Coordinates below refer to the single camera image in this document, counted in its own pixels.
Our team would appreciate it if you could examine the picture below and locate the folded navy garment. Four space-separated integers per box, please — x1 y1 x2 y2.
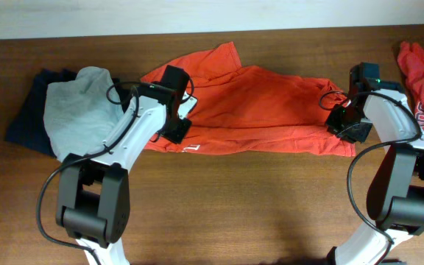
4 69 128 158

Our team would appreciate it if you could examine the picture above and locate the black cable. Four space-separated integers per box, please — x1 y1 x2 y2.
318 89 423 265
35 76 196 265

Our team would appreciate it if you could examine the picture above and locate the right black cable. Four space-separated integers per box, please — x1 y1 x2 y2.
318 89 423 265

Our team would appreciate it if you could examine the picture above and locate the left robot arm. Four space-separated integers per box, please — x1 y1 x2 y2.
55 66 197 264

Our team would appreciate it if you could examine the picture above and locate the left black cable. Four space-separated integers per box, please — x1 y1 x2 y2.
35 76 196 265

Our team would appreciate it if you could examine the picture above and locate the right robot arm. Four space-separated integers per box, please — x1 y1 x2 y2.
325 63 424 264

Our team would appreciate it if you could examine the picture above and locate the folded grey t-shirt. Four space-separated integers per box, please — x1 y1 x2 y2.
43 66 124 161

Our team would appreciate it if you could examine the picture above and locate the orange printed t-shirt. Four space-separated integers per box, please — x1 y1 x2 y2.
146 42 356 157

